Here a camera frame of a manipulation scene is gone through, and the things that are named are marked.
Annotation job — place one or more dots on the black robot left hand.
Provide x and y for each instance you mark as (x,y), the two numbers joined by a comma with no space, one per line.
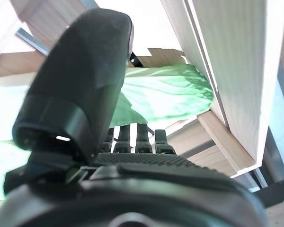
(80,71)

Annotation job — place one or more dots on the green white napa cabbage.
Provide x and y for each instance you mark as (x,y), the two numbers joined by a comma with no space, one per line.
(168,94)

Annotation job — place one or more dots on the wooden vegetable display rack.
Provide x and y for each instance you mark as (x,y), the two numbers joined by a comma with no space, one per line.
(32,41)

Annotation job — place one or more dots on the wooden slatted crate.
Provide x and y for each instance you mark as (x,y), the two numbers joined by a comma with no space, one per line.
(239,71)

